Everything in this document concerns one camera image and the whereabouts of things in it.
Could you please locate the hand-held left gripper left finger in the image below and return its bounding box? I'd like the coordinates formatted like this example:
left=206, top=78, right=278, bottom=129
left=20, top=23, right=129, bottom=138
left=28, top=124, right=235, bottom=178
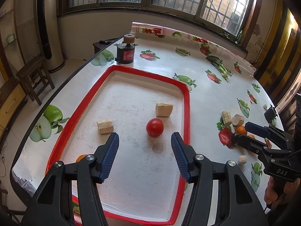
left=22, top=132, right=120, bottom=226

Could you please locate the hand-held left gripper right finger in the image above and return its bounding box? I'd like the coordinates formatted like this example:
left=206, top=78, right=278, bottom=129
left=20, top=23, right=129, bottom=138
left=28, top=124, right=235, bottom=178
left=171, top=132, right=268, bottom=226

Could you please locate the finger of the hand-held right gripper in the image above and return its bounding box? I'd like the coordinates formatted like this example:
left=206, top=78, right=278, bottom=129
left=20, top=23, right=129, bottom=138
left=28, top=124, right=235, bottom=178
left=245, top=122, right=291, bottom=145
left=236, top=135, right=267, bottom=157

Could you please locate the red tomato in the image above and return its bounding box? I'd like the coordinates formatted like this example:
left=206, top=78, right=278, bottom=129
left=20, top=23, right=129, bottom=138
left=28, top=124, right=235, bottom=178
left=146, top=118, right=164, bottom=137

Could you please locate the large pressed wood block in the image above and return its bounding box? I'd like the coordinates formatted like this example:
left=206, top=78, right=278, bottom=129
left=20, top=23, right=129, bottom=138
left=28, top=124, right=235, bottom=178
left=156, top=102, right=173, bottom=117

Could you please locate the red rimmed white tray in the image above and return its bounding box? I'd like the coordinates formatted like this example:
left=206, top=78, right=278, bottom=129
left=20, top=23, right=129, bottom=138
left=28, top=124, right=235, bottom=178
left=45, top=65, right=191, bottom=225

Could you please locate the person's right hand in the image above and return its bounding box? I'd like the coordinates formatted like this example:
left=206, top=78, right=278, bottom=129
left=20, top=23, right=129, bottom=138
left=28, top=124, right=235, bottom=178
left=263, top=178, right=286, bottom=205

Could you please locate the round pressed wood block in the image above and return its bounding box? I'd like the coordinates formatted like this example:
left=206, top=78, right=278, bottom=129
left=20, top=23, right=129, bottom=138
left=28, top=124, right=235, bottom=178
left=232, top=114, right=245, bottom=127

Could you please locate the small black box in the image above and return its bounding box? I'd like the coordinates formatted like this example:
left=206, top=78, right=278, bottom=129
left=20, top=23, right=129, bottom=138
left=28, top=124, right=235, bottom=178
left=264, top=105, right=278, bottom=123

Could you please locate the fruit print tablecloth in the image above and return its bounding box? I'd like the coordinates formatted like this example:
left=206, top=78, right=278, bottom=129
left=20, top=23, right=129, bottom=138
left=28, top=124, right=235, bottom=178
left=11, top=22, right=286, bottom=226

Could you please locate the yellow wooden door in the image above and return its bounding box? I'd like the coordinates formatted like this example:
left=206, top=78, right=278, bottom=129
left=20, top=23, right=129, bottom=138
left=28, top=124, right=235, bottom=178
left=255, top=0, right=299, bottom=99

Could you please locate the black motor with wooden wheel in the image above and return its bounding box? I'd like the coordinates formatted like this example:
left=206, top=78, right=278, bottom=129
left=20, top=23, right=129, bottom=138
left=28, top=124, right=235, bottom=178
left=113, top=34, right=139, bottom=64

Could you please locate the dark low cabinet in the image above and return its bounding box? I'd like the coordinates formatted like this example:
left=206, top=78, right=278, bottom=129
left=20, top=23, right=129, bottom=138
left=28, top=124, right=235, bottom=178
left=92, top=40, right=118, bottom=55

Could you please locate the wooden stool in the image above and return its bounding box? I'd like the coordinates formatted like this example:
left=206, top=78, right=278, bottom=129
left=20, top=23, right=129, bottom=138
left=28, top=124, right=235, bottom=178
left=16, top=56, right=55, bottom=106

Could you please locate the yellow wooden cabinet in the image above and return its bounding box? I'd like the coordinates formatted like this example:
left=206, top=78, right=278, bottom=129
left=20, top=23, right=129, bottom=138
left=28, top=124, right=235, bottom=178
left=0, top=76, right=26, bottom=134

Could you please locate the white standing air conditioner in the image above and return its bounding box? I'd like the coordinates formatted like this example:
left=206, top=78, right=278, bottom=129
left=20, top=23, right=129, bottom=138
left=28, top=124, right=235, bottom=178
left=35, top=0, right=66, bottom=73

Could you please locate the barred window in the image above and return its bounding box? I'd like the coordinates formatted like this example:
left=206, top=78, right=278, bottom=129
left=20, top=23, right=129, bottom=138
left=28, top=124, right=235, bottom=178
left=58, top=0, right=259, bottom=43

